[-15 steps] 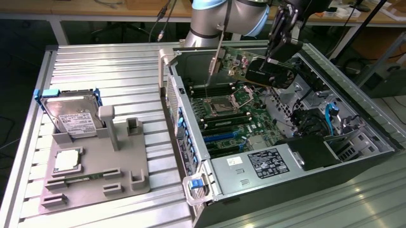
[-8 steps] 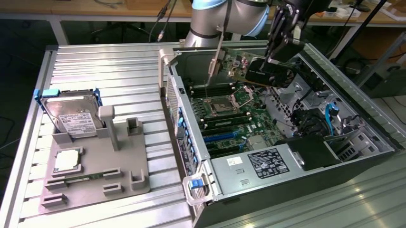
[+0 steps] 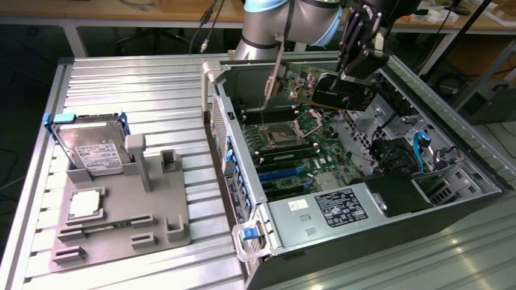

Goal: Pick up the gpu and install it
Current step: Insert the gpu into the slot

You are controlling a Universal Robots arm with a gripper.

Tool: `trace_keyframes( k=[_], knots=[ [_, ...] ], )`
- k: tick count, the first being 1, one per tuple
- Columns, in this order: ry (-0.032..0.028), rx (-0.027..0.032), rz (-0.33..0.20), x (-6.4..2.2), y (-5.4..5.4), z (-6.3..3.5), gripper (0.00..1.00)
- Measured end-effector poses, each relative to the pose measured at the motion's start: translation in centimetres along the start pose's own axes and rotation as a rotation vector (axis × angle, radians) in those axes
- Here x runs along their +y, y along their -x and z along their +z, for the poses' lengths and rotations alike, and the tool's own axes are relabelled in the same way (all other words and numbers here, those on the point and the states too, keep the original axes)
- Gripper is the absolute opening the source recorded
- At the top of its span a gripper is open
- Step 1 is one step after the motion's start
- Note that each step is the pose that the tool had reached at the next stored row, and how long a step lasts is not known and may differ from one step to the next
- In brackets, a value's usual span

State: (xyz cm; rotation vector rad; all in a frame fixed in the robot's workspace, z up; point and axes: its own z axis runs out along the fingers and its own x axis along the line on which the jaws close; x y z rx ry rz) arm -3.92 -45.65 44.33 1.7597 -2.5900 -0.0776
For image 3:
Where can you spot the silver disk bay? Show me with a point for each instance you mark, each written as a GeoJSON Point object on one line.
{"type": "Point", "coordinates": [451, 187]}

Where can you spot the white and black device box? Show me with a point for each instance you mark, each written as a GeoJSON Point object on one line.
{"type": "Point", "coordinates": [442, 16]}

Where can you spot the black expansion slot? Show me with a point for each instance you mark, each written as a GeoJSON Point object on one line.
{"type": "Point", "coordinates": [289, 191]}

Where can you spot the CPU socket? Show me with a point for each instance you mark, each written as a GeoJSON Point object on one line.
{"type": "Point", "coordinates": [281, 134]}

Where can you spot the open black PC case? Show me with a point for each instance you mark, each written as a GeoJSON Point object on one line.
{"type": "Point", "coordinates": [363, 259]}

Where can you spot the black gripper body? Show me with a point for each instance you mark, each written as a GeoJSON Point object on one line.
{"type": "Point", "coordinates": [387, 9]}

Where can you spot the green RAM stick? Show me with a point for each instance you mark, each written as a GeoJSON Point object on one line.
{"type": "Point", "coordinates": [117, 225]}

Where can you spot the green motherboard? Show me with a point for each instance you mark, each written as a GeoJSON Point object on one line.
{"type": "Point", "coordinates": [339, 154]}

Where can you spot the wooden desk white frame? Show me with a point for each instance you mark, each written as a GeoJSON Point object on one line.
{"type": "Point", "coordinates": [41, 10]}

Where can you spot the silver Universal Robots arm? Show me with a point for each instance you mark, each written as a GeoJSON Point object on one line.
{"type": "Point", "coordinates": [278, 24]}

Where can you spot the silver CPU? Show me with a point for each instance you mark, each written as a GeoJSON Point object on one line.
{"type": "Point", "coordinates": [85, 204]}

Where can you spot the graphics card with black fan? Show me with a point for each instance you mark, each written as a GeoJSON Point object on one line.
{"type": "Point", "coordinates": [302, 81]}

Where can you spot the silver hard disk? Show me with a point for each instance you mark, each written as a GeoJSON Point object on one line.
{"type": "Point", "coordinates": [93, 151]}

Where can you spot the dark equipment case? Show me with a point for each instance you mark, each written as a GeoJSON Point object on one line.
{"type": "Point", "coordinates": [497, 105]}

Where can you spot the silver drive cage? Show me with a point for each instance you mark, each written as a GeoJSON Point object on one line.
{"type": "Point", "coordinates": [363, 124]}

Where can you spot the thin metal locking lever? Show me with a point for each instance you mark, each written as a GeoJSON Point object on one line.
{"type": "Point", "coordinates": [265, 119]}

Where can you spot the silver chipset heatsink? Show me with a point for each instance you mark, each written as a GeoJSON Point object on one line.
{"type": "Point", "coordinates": [329, 181]}

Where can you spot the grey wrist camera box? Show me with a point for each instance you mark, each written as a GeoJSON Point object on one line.
{"type": "Point", "coordinates": [379, 40]}

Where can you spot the black RAM slot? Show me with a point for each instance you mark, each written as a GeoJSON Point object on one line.
{"type": "Point", "coordinates": [278, 112]}
{"type": "Point", "coordinates": [271, 119]}

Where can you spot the grey power supply unit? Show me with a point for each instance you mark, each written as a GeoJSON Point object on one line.
{"type": "Point", "coordinates": [315, 229]}

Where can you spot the blue disk caddy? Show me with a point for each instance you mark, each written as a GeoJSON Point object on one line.
{"type": "Point", "coordinates": [62, 118]}

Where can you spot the dark RAM stick with label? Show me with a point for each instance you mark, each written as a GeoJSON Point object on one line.
{"type": "Point", "coordinates": [286, 155]}

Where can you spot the grey parts rack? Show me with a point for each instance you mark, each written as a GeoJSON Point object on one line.
{"type": "Point", "coordinates": [121, 250]}

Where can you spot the black stand pole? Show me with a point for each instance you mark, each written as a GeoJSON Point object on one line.
{"type": "Point", "coordinates": [462, 30]}

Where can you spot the black plastic fan shroud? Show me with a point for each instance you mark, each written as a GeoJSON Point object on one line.
{"type": "Point", "coordinates": [399, 193]}

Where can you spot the metal socket cover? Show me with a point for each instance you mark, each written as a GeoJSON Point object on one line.
{"type": "Point", "coordinates": [313, 113]}

